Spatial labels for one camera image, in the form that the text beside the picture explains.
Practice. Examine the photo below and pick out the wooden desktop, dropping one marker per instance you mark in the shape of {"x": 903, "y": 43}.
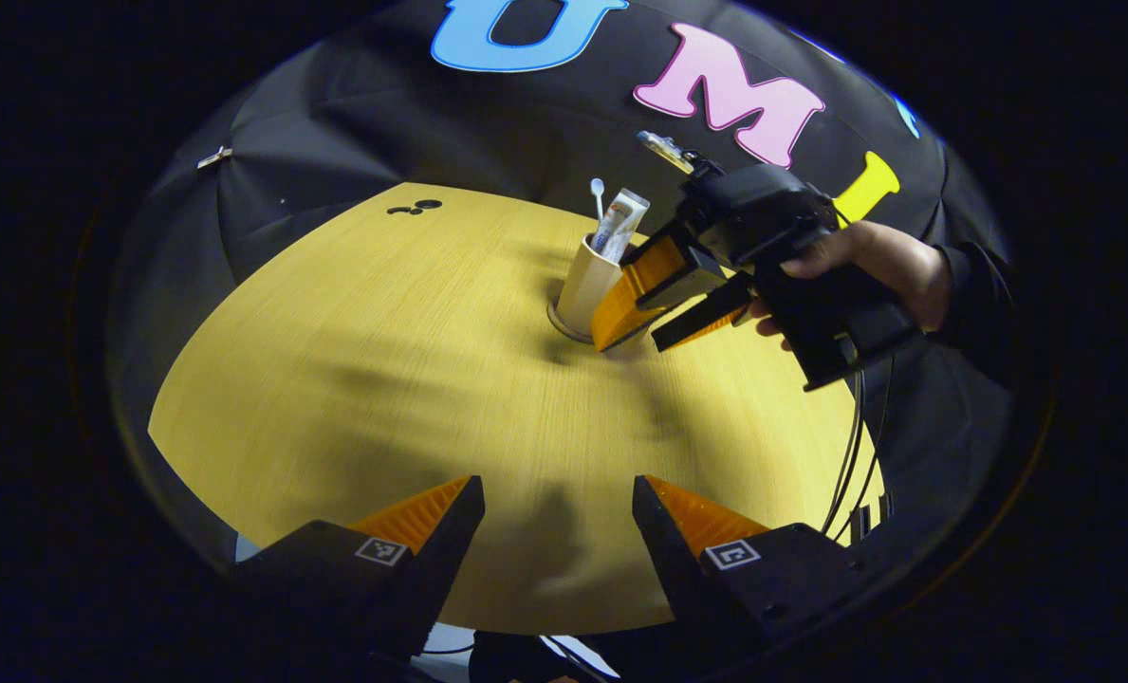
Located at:
{"x": 383, "y": 379}

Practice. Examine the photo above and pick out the black backdrop cloth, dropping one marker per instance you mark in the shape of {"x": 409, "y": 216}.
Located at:
{"x": 355, "y": 104}

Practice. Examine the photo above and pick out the white cloth clip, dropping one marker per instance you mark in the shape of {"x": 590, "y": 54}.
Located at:
{"x": 213, "y": 156}

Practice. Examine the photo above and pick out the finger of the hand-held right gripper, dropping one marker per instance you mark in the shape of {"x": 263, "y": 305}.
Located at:
{"x": 630, "y": 294}
{"x": 706, "y": 318}

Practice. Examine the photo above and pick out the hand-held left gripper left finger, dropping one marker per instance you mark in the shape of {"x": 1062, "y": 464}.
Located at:
{"x": 445, "y": 560}

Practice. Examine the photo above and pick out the beige cup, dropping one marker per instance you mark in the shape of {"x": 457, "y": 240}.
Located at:
{"x": 587, "y": 285}

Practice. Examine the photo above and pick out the white toothpaste tube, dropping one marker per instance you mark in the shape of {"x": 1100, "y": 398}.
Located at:
{"x": 623, "y": 220}

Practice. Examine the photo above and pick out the small black desk hole cover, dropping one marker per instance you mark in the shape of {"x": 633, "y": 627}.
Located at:
{"x": 426, "y": 205}

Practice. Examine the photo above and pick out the round brown coaster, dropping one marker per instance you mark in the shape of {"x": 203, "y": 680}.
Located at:
{"x": 561, "y": 327}

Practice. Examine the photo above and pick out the white toothbrush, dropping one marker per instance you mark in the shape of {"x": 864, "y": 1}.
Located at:
{"x": 599, "y": 194}

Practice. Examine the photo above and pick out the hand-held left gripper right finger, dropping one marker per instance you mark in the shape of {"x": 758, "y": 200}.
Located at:
{"x": 668, "y": 550}

